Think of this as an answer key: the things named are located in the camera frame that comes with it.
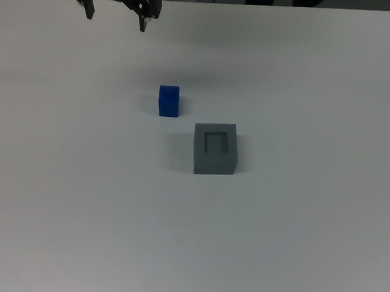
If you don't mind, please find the blue block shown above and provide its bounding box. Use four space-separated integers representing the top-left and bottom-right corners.
157 84 181 119

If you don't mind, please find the grey hollow cuboid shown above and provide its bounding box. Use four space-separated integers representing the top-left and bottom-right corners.
191 121 241 178

